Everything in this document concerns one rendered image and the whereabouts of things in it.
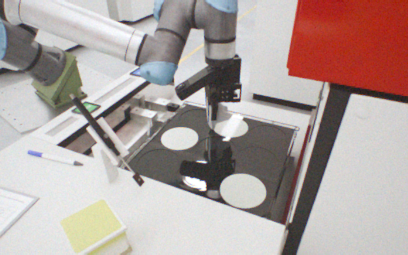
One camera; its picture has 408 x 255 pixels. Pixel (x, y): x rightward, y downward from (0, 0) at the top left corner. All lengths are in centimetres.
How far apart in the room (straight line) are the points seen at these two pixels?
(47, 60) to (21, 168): 56
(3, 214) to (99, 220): 22
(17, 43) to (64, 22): 48
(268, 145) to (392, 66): 48
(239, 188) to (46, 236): 38
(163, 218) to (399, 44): 41
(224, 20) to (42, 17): 37
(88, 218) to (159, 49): 37
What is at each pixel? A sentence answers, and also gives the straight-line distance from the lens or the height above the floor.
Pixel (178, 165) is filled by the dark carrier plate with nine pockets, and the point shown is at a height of 90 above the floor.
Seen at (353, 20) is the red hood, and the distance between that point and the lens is 33.
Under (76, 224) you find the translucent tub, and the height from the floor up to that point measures 103.
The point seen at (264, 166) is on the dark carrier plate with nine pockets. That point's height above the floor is 90.
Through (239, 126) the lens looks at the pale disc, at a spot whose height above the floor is 90.
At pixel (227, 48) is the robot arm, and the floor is 114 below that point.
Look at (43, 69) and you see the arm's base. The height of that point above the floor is 96.
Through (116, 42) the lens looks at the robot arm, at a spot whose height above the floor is 117.
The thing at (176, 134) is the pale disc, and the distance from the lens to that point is 79.
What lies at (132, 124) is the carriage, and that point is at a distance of 89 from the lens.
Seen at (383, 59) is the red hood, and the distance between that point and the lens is 34.
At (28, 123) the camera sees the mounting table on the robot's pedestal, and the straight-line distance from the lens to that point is 115.
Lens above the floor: 137
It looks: 36 degrees down
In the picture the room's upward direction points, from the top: straight up
